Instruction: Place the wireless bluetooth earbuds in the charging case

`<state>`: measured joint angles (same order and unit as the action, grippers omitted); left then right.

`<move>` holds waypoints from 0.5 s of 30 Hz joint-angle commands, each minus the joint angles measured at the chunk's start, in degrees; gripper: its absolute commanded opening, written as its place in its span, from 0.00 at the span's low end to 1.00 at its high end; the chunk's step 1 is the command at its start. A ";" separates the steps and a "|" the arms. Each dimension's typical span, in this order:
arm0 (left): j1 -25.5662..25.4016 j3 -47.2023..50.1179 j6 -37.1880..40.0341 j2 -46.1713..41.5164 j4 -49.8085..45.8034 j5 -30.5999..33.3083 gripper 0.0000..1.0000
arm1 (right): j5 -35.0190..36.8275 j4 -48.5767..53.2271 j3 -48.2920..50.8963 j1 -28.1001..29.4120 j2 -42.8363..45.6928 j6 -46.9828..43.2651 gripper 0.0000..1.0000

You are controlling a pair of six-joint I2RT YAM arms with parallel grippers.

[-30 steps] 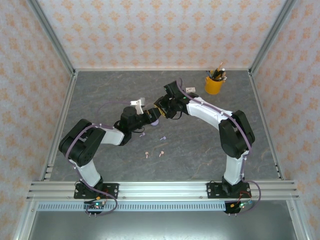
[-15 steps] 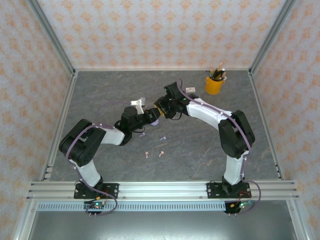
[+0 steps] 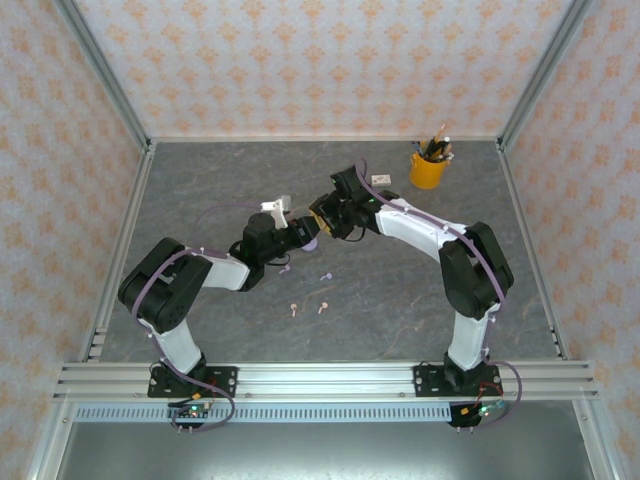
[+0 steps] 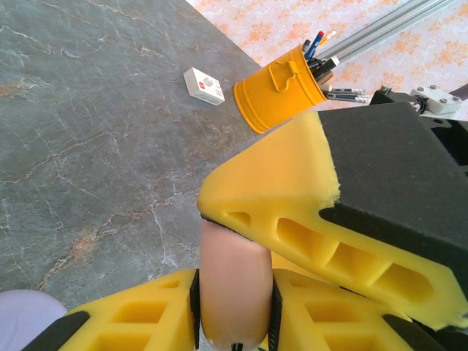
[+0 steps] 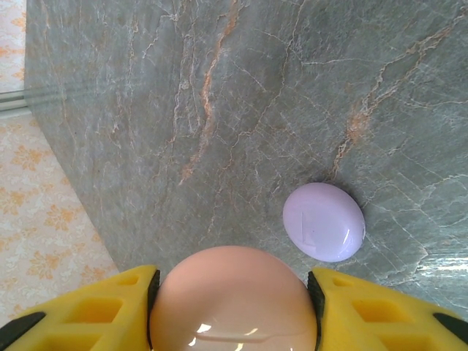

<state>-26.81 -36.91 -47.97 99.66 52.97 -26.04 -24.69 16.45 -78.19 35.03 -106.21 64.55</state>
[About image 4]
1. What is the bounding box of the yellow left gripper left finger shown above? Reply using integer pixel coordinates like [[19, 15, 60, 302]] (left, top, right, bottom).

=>
[[21, 268, 201, 351]]

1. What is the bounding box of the purple round earbud case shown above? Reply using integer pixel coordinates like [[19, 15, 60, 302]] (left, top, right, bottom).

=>
[[0, 290, 69, 351]]

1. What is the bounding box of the small white eraser box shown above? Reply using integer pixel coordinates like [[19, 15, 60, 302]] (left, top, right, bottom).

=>
[[182, 67, 225, 107]]

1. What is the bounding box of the aluminium corner post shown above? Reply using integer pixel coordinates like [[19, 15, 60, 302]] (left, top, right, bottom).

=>
[[313, 0, 460, 64]]

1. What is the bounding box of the yellow metal pen bucket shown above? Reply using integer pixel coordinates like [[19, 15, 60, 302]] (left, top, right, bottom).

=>
[[233, 43, 329, 135]]

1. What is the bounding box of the pencil with white tip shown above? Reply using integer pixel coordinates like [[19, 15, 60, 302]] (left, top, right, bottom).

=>
[[316, 29, 337, 50]]

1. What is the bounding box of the black marker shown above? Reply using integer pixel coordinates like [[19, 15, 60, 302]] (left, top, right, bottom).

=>
[[309, 55, 341, 80]]

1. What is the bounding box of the blue pen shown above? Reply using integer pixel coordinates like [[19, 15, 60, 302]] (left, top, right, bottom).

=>
[[301, 30, 326, 61]]

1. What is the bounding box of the black pencil with eraser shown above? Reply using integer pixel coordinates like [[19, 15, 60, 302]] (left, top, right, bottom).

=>
[[326, 94, 369, 105], [326, 86, 369, 98]]

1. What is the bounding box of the pink round earbud case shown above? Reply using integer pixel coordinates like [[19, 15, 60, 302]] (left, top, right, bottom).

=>
[[200, 218, 273, 347]]

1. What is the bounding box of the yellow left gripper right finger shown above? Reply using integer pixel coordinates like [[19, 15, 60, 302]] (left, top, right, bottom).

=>
[[268, 268, 451, 351]]

